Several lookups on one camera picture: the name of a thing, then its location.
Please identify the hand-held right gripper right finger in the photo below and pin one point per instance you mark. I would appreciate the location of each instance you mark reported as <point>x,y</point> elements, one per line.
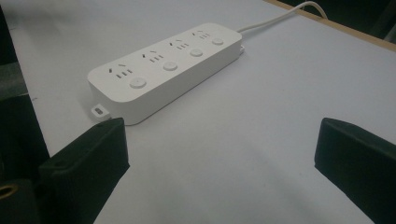
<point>358,165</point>

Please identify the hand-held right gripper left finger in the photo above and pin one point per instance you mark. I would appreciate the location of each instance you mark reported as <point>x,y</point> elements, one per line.
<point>84,168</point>

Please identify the white power strip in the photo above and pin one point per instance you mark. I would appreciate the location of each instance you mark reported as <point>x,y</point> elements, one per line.
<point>162,73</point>

